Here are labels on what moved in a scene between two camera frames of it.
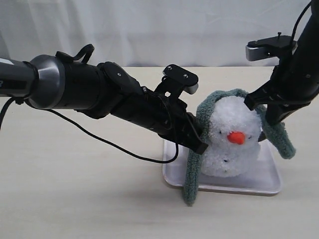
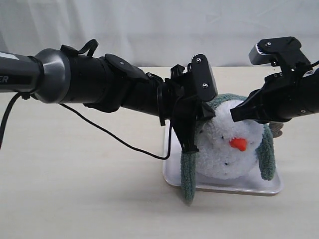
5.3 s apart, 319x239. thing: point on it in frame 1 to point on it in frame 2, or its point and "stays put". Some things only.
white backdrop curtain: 203,33 stays put
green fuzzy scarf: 277,133 to 265,147
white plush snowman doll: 233,149 stays put
